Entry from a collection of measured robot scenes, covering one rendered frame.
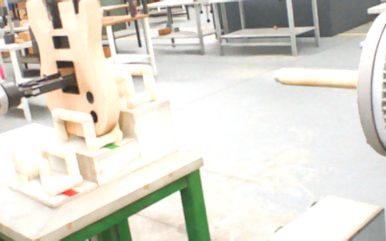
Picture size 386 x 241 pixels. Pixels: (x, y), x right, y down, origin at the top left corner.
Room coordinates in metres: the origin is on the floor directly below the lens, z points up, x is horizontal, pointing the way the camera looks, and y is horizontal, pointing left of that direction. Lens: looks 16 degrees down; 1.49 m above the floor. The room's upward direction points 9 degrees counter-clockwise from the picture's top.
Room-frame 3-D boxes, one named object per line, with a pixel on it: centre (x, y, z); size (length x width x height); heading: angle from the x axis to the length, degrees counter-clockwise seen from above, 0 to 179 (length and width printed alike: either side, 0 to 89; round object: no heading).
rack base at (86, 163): (1.58, 0.33, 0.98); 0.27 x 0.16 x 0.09; 43
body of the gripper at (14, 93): (1.46, 0.47, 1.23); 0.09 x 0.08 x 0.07; 132
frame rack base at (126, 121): (1.68, 0.21, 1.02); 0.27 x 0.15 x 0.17; 43
